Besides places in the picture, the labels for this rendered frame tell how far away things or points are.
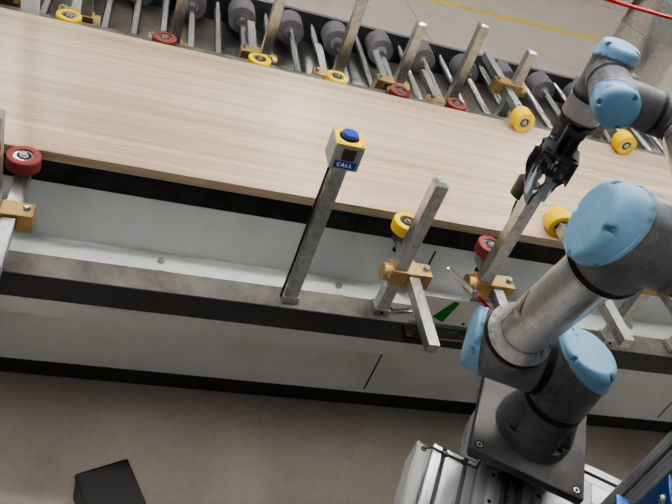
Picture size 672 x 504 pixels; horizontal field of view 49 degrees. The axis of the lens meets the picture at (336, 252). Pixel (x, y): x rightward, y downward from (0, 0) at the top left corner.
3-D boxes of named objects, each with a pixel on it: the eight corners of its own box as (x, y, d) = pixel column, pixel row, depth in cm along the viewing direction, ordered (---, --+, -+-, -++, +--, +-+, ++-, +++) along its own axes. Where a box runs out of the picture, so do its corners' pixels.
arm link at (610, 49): (605, 45, 126) (600, 28, 133) (573, 101, 133) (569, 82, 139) (647, 62, 126) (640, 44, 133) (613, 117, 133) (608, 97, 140)
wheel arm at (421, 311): (435, 356, 182) (441, 344, 180) (422, 354, 181) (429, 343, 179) (401, 240, 214) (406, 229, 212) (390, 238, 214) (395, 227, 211)
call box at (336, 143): (355, 175, 171) (366, 148, 167) (326, 170, 169) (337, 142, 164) (351, 158, 176) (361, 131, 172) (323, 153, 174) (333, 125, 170)
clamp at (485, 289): (507, 301, 208) (515, 288, 205) (464, 295, 204) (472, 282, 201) (501, 287, 212) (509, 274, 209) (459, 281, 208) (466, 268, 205)
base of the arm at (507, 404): (566, 476, 136) (594, 445, 130) (490, 441, 137) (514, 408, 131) (570, 418, 148) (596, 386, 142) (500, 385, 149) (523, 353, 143)
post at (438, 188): (382, 321, 208) (450, 185, 179) (371, 319, 207) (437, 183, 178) (380, 312, 211) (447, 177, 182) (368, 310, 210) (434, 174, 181)
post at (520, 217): (465, 327, 214) (544, 197, 185) (454, 325, 213) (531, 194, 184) (462, 318, 217) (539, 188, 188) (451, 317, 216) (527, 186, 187)
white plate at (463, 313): (492, 331, 216) (508, 307, 209) (410, 320, 208) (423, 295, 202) (492, 329, 216) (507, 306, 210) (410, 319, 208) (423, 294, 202)
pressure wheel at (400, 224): (411, 252, 216) (426, 222, 209) (398, 263, 210) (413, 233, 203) (389, 237, 218) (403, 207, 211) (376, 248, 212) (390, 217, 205)
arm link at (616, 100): (672, 105, 119) (660, 78, 127) (607, 80, 118) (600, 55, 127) (644, 146, 123) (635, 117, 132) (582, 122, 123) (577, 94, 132)
